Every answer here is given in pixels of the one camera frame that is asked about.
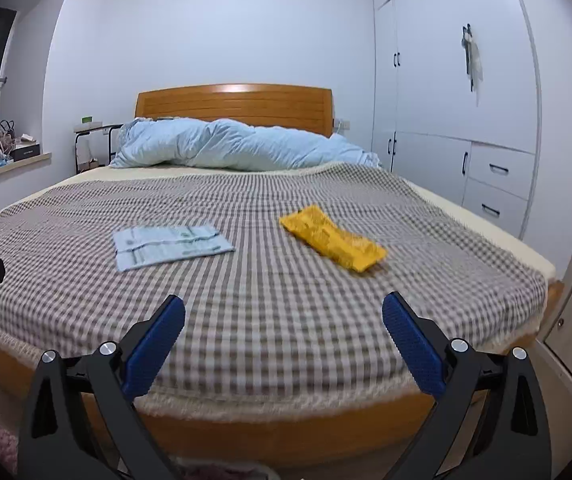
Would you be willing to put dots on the yellow snack bag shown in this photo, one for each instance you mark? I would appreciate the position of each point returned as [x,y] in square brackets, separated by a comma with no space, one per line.
[331,237]

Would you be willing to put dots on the white hanging cloth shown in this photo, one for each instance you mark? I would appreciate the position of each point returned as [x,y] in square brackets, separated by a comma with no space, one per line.
[473,60]

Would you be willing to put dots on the bed with checkered cover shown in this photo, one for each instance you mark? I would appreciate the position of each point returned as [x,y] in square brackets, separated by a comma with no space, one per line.
[291,310]

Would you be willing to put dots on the white wardrobe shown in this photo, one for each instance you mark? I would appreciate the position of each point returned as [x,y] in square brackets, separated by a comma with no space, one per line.
[431,85]

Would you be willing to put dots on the white wall socket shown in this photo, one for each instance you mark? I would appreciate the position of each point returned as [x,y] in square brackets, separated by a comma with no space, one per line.
[341,124]

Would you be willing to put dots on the black flat box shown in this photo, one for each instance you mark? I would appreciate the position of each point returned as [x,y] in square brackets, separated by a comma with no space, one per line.
[25,151]

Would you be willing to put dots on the black metal side table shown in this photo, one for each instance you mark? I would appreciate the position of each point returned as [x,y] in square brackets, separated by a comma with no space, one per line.
[91,130]

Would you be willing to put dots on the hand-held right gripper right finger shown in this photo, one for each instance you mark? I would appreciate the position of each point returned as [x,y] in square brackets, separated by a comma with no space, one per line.
[413,347]

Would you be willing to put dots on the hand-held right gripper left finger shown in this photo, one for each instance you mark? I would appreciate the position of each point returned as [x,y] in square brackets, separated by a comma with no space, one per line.
[153,350]

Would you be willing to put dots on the white paper leaflet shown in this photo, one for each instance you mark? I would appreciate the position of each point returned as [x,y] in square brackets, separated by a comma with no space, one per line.
[171,247]

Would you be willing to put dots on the light blue duvet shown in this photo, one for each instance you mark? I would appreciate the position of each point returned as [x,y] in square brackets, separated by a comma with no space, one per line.
[246,145]

